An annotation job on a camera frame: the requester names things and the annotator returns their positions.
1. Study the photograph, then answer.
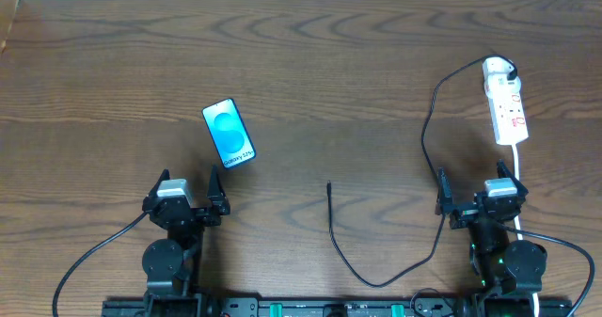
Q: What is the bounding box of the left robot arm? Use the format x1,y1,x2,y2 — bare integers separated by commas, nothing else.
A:
141,166,230,317

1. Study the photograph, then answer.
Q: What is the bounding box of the white power strip cord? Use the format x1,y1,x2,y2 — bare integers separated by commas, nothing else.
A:
511,143,541,317

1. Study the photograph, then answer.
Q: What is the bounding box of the white charger plug adapter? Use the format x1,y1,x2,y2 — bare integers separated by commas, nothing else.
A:
483,72,521,99

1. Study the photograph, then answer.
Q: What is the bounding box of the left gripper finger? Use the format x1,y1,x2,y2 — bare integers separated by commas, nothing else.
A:
207,165,227,209
149,169,170,198

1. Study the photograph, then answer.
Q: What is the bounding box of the black charging cable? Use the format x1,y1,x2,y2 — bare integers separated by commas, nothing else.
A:
325,53,519,289

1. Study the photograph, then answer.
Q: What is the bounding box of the blue Galaxy smartphone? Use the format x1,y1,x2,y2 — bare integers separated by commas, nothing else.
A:
201,98,257,169

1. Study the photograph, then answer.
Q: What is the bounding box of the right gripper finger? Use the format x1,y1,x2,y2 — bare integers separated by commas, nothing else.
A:
437,167,454,209
497,160,528,198

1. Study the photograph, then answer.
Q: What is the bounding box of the white power strip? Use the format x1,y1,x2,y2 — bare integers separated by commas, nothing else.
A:
482,56,530,146

